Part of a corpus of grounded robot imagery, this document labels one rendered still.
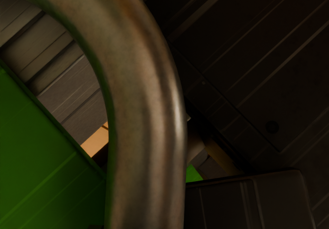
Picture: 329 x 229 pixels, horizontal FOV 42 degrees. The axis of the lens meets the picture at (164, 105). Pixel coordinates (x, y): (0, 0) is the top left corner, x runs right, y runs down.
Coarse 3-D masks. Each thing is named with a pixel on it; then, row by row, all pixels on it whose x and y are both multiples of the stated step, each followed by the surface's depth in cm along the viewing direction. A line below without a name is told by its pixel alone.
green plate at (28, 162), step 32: (0, 64) 19; (0, 96) 18; (32, 96) 19; (0, 128) 18; (32, 128) 18; (64, 128) 19; (0, 160) 18; (32, 160) 18; (64, 160) 18; (0, 192) 18; (32, 192) 18; (64, 192) 18; (96, 192) 18; (0, 224) 18; (32, 224) 18; (64, 224) 18; (96, 224) 18
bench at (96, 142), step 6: (102, 126) 97; (96, 132) 96; (102, 132) 98; (90, 138) 96; (96, 138) 99; (102, 138) 102; (108, 138) 105; (84, 144) 96; (90, 144) 99; (96, 144) 102; (102, 144) 105; (90, 150) 102; (96, 150) 105; (90, 156) 105
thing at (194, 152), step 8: (192, 120) 31; (192, 128) 33; (192, 136) 36; (192, 144) 39; (200, 144) 42; (104, 152) 31; (192, 152) 42; (96, 160) 31; (104, 160) 31; (104, 168) 31
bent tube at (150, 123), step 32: (32, 0) 16; (64, 0) 15; (96, 0) 15; (128, 0) 15; (96, 32) 15; (128, 32) 15; (160, 32) 16; (96, 64) 16; (128, 64) 15; (160, 64) 15; (128, 96) 15; (160, 96) 15; (128, 128) 15; (160, 128) 15; (128, 160) 15; (160, 160) 15; (128, 192) 15; (160, 192) 15; (128, 224) 15; (160, 224) 15
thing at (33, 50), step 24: (0, 0) 21; (24, 0) 21; (144, 0) 21; (0, 24) 21; (24, 24) 20; (48, 24) 21; (0, 48) 20; (24, 48) 21; (48, 48) 20; (72, 48) 21; (24, 72) 20; (48, 72) 21
